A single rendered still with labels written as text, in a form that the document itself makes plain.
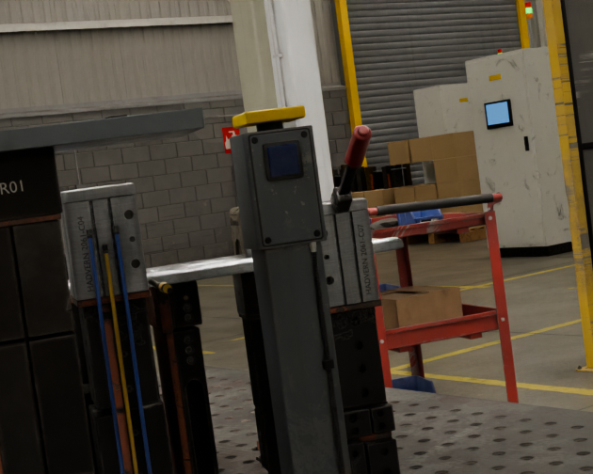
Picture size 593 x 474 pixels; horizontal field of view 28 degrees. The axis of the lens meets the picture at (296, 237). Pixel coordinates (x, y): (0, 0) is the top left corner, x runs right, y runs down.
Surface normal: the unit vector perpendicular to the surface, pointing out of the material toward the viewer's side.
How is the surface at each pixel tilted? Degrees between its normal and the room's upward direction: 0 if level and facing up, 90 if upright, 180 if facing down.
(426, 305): 90
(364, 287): 90
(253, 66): 90
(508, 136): 90
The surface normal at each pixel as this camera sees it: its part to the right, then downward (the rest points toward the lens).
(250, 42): -0.82, 0.14
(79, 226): 0.25, 0.02
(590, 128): 0.56, -0.06
